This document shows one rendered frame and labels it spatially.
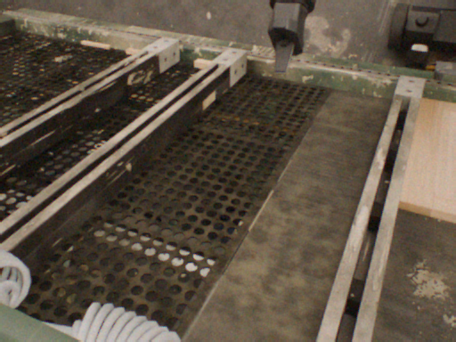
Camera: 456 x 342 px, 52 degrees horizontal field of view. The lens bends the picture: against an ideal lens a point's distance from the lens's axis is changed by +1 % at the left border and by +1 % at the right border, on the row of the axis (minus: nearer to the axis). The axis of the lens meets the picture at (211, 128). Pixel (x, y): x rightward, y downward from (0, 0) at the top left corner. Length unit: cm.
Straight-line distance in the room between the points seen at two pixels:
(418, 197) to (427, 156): 16
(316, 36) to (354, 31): 17
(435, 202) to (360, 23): 150
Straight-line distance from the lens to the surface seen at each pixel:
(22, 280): 57
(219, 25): 252
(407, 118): 112
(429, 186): 100
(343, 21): 236
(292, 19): 88
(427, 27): 212
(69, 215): 84
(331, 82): 139
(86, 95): 118
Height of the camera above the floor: 224
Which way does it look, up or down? 68 degrees down
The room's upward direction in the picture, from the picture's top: 77 degrees counter-clockwise
